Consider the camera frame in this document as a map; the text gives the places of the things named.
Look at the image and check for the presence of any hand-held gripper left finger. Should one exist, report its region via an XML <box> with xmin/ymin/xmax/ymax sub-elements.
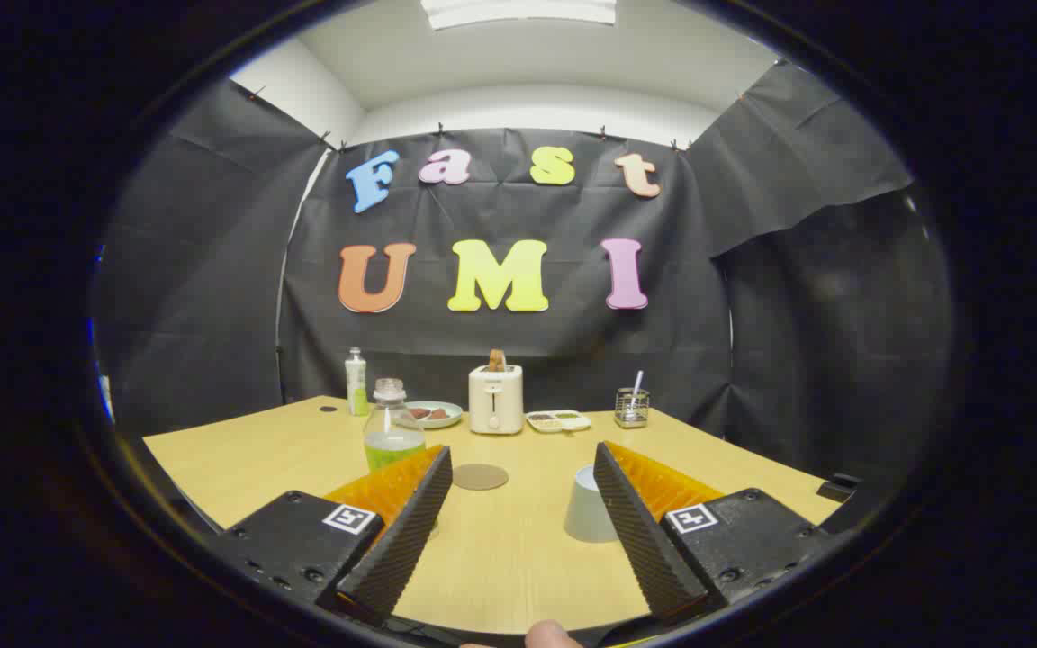
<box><xmin>212</xmin><ymin>444</ymin><xmax>455</xmax><ymax>626</ymax></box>

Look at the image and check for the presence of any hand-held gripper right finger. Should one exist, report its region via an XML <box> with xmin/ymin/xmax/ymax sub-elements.
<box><xmin>592</xmin><ymin>441</ymin><xmax>834</xmax><ymax>624</ymax></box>

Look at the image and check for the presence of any pale grey cup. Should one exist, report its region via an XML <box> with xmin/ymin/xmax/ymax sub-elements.
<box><xmin>564</xmin><ymin>464</ymin><xmax>620</xmax><ymax>544</ymax></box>

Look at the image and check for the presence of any round brown coaster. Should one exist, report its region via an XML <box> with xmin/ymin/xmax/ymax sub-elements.
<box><xmin>452</xmin><ymin>463</ymin><xmax>510</xmax><ymax>491</ymax></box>

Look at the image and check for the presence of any clear juice bottle green label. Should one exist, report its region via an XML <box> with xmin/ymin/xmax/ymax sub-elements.
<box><xmin>363</xmin><ymin>378</ymin><xmax>440</xmax><ymax>539</ymax></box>

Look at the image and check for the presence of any small white green bottle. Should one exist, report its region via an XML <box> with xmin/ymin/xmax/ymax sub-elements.
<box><xmin>345</xmin><ymin>347</ymin><xmax>370</xmax><ymax>417</ymax></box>

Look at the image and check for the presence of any wooden table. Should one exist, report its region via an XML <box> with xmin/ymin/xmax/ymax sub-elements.
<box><xmin>142</xmin><ymin>394</ymin><xmax>843</xmax><ymax>635</ymax></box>

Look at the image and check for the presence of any pale green plate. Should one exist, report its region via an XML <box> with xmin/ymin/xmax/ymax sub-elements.
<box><xmin>403</xmin><ymin>400</ymin><xmax>464</xmax><ymax>429</ymax></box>

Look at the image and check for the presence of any white divided tray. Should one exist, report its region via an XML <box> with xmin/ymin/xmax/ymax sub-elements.
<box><xmin>526</xmin><ymin>409</ymin><xmax>591</xmax><ymax>434</ymax></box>

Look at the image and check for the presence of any cream toaster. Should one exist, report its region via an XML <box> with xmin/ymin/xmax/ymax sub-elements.
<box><xmin>468</xmin><ymin>364</ymin><xmax>525</xmax><ymax>436</ymax></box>

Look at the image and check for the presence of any small black block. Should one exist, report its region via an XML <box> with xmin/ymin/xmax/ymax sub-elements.
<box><xmin>817</xmin><ymin>473</ymin><xmax>863</xmax><ymax>503</ymax></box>

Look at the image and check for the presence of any ceiling light panel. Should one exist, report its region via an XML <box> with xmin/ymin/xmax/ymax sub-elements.
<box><xmin>419</xmin><ymin>0</ymin><xmax>618</xmax><ymax>31</ymax></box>

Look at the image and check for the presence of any wire mesh holder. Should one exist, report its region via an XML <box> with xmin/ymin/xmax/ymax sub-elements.
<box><xmin>614</xmin><ymin>388</ymin><xmax>651</xmax><ymax>429</ymax></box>

